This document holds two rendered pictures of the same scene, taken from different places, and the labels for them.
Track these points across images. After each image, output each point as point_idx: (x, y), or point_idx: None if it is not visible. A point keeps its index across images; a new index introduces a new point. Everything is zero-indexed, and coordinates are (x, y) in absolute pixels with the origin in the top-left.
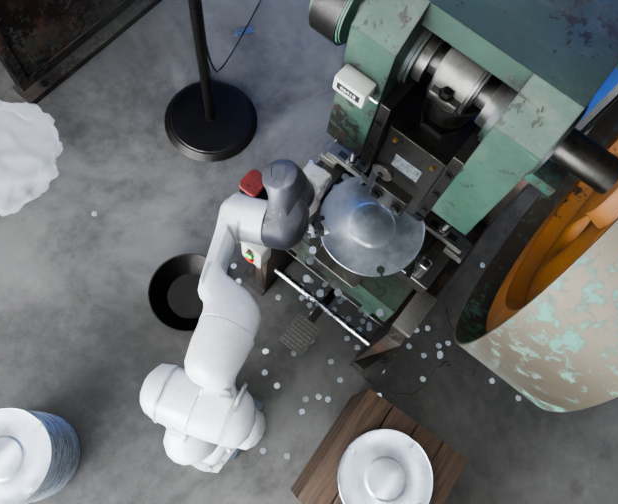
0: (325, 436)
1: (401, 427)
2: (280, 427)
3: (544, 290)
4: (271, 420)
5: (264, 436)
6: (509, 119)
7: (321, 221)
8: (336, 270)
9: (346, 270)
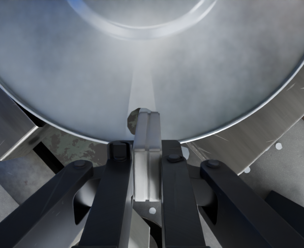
0: None
1: None
2: (291, 171)
3: None
4: (282, 180)
5: (298, 190)
6: None
7: (135, 159)
8: (292, 108)
9: (296, 74)
